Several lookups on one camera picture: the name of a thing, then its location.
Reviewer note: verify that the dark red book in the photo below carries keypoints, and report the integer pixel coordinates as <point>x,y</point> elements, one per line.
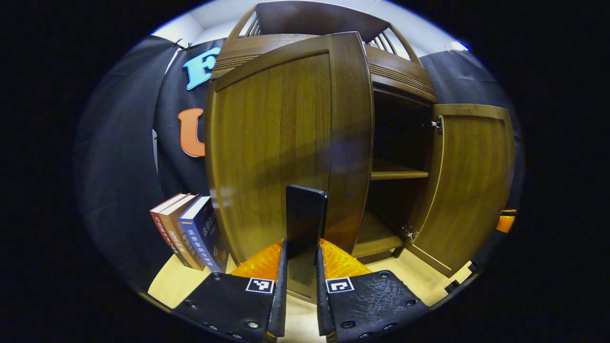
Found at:
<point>164,228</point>

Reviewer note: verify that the blue hardcover book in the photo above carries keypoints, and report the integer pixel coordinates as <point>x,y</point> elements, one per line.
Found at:
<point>205,238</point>

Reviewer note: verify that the metal door hinge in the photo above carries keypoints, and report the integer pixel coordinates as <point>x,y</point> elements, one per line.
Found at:
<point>409,232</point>
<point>434,125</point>

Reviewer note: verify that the wooden shoe cabinet door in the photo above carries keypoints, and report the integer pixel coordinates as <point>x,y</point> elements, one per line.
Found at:
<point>267,143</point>
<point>472,190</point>

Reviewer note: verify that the wooden double-door shoe cabinet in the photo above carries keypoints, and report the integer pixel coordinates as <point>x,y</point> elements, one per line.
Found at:
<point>310,16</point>

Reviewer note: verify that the orange brown book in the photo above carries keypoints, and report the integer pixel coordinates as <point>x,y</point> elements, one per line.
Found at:
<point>183,238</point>

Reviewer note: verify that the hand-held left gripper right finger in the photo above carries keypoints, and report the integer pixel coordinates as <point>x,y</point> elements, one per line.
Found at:
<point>371,305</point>

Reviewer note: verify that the small ceiling light panel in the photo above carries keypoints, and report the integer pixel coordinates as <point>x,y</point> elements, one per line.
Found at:
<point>460,46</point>

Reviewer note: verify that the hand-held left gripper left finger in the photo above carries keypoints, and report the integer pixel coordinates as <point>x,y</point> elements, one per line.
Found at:
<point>233,307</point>

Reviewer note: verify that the wooden inner shelf board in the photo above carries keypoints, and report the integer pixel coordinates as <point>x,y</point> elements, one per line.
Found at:
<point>395,171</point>

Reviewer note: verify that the black backdrop cloth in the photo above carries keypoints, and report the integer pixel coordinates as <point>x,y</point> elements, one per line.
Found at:
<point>119,166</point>

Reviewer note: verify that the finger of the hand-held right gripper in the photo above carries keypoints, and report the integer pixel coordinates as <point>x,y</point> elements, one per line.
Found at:
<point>506,221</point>

